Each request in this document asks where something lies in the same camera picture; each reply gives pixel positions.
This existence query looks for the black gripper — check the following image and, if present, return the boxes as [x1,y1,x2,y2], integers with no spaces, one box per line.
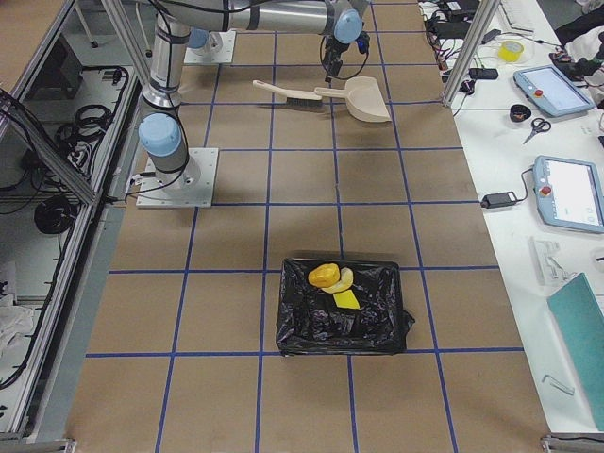
[323,36,349,78]

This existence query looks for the beige hand brush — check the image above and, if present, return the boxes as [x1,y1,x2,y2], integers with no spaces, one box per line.
[252,80,322,102]

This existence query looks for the beige dustpan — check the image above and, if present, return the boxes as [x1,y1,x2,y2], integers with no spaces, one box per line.
[314,76,392,123]

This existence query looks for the croissant bread piece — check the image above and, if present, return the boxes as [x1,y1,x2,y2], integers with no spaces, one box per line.
[323,267,354,294]

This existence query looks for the yellow sponge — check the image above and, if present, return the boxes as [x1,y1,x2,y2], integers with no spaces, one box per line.
[333,290,361,310]

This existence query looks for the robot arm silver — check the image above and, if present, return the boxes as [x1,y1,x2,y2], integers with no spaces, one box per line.
[188,28,223,54]
[139,1,368,189]

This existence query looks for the bin with black bag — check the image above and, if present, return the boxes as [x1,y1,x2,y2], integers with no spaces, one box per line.
[276,259,414,356]

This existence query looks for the yellow tape roll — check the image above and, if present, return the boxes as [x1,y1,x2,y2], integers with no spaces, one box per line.
[497,40,525,63]

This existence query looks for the small black bowl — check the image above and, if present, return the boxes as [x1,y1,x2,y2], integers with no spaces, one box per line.
[509,104,532,123]

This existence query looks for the far teach pendant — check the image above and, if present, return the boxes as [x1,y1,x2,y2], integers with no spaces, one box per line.
[512,65,596,117]

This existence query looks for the teach pendant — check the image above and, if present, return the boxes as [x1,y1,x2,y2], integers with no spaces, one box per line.
[512,65,596,117]
[532,156,603,234]

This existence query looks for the black scissors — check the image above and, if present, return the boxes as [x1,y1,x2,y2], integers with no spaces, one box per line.
[523,117,551,144]

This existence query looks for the black power adapter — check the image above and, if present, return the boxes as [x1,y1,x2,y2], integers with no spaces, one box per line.
[480,192,518,209]

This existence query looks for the near teach pendant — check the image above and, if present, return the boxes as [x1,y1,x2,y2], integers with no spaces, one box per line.
[532,156,603,234]

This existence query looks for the clear plastic bag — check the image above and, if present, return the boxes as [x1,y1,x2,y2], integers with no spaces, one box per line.
[529,237,578,287]

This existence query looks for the teal folder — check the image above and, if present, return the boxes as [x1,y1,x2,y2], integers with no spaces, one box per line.
[547,273,603,431]

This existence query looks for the allen key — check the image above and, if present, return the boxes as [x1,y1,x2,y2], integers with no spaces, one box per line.
[542,374,576,395]

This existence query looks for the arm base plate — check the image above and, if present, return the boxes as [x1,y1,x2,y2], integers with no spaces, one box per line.
[184,28,236,66]
[136,147,219,209]

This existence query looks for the aluminium frame post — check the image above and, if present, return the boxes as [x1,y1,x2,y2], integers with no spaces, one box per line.
[441,0,500,107]

